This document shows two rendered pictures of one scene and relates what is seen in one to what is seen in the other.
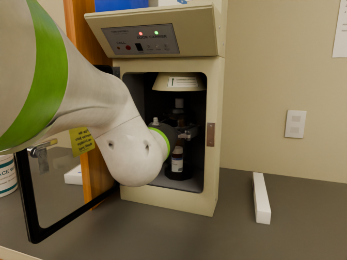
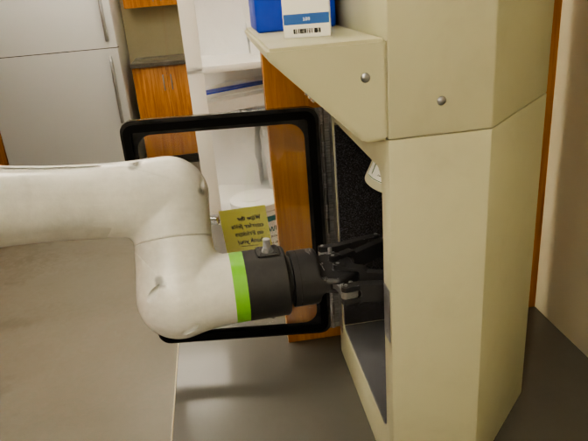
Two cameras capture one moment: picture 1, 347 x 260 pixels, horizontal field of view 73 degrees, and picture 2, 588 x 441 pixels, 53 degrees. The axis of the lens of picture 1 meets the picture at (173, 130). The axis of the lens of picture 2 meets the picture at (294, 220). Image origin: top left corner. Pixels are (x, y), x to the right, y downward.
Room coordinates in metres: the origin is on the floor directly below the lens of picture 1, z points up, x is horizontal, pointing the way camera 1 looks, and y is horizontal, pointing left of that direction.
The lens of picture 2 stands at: (0.29, -0.60, 1.57)
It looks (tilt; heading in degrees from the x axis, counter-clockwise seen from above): 22 degrees down; 65
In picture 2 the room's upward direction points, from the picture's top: 5 degrees counter-clockwise
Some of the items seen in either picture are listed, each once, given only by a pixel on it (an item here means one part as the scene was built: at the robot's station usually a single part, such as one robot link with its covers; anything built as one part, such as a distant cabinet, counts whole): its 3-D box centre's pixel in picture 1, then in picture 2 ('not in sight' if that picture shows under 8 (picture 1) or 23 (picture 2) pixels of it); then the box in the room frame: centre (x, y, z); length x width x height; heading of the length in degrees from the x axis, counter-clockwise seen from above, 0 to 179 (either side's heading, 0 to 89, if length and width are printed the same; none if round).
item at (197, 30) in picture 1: (153, 35); (304, 74); (0.63, 0.05, 1.46); 0.32 x 0.11 x 0.10; 71
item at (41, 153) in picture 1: (41, 161); not in sight; (0.48, 0.29, 1.18); 0.02 x 0.02 x 0.06; 63
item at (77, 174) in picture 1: (76, 143); (233, 234); (0.58, 0.25, 1.19); 0.30 x 0.01 x 0.40; 153
